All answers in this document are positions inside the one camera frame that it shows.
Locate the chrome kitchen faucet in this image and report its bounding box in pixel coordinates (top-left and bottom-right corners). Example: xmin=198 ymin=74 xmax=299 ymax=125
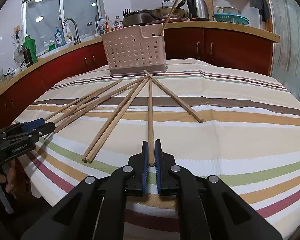
xmin=62 ymin=18 xmax=81 ymax=44

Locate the person's left hand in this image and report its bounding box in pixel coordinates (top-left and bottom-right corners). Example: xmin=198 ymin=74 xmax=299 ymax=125
xmin=0 ymin=160 xmax=16 ymax=194

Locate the long wooden chopstick left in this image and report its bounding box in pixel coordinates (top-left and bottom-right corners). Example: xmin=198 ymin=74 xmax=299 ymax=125
xmin=44 ymin=79 xmax=121 ymax=121

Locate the wooden chopstick pair left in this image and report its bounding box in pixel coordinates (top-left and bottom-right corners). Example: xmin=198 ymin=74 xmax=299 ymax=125
xmin=83 ymin=77 xmax=148 ymax=163

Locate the wooden chopstick pair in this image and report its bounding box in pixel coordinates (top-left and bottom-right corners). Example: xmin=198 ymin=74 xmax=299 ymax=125
xmin=83 ymin=77 xmax=148 ymax=163
xmin=85 ymin=77 xmax=149 ymax=163

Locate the wooden chopstick pair right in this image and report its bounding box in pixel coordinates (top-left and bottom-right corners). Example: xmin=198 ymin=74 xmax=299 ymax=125
xmin=85 ymin=77 xmax=149 ymax=163

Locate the white bowl on counter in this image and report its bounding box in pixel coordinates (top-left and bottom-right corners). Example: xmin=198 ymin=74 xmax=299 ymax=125
xmin=5 ymin=68 xmax=15 ymax=78

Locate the drinking glass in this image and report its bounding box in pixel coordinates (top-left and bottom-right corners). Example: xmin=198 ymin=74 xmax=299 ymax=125
xmin=0 ymin=69 xmax=5 ymax=81

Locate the black thermos bottle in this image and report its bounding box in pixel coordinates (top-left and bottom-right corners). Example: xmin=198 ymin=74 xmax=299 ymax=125
xmin=23 ymin=47 xmax=33 ymax=67

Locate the green soap bottle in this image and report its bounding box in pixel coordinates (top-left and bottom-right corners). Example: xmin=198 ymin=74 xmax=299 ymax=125
xmin=48 ymin=40 xmax=56 ymax=51

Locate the green thermos flask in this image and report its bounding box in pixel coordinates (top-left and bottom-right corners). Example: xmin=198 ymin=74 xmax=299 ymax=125
xmin=23 ymin=35 xmax=38 ymax=63

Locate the blue detergent bottle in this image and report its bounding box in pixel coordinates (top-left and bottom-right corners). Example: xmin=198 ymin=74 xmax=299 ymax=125
xmin=55 ymin=27 xmax=63 ymax=48

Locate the wooden chopstick crossing right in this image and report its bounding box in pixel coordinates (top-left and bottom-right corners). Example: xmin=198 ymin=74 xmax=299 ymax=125
xmin=143 ymin=69 xmax=203 ymax=123

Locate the striped tablecloth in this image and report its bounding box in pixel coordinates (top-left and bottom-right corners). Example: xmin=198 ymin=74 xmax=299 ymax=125
xmin=19 ymin=59 xmax=300 ymax=238

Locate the white spray cleaner bottle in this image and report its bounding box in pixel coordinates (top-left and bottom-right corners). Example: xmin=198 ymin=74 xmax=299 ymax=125
xmin=64 ymin=22 xmax=74 ymax=43

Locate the pink perforated utensil holder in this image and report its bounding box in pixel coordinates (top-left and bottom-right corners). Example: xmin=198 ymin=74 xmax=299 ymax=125
xmin=101 ymin=24 xmax=167 ymax=76

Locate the cooking oil bottle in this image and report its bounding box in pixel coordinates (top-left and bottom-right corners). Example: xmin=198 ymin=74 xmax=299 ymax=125
xmin=106 ymin=12 xmax=114 ymax=33

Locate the aluminium sliding window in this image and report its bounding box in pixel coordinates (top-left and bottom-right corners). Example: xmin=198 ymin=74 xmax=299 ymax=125
xmin=21 ymin=0 xmax=104 ymax=54

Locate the red white seasoning bag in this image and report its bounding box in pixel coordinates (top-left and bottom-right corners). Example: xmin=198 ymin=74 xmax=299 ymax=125
xmin=113 ymin=16 xmax=123 ymax=30

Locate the knife block with knives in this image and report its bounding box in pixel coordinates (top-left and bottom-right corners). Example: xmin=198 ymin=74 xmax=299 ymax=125
xmin=123 ymin=9 xmax=130 ymax=18

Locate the black rice cooker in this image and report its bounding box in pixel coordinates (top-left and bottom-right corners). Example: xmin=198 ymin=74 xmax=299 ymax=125
xmin=123 ymin=9 xmax=156 ymax=27

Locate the red induction cooker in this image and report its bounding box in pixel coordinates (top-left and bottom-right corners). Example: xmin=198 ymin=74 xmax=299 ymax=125
xmin=147 ymin=18 xmax=188 ymax=25

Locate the steel wok with lid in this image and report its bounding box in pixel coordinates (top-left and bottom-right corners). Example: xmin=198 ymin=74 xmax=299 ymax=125
xmin=151 ymin=0 xmax=187 ymax=20

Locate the red cabinet with countertop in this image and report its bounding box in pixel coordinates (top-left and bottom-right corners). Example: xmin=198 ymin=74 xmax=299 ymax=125
xmin=0 ymin=21 xmax=281 ymax=131

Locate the steel electric kettle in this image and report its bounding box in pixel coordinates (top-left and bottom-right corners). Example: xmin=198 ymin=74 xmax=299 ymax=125
xmin=187 ymin=0 xmax=210 ymax=21

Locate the teal plastic colander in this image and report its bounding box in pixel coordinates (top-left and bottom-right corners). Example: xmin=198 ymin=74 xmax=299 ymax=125
xmin=212 ymin=13 xmax=250 ymax=25

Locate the glass sliding door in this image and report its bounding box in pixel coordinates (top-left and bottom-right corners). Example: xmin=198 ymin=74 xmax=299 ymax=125
xmin=269 ymin=0 xmax=300 ymax=102

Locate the wooden cutting board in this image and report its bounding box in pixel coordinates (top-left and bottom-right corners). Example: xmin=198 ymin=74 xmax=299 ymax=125
xmin=204 ymin=0 xmax=213 ymax=21

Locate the dark grey hanging cloth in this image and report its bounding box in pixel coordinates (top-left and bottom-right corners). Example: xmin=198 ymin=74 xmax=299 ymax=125
xmin=251 ymin=0 xmax=270 ymax=23

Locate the white green-handled pot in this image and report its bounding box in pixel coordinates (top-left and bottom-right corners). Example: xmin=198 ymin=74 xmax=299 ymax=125
xmin=212 ymin=5 xmax=241 ymax=15

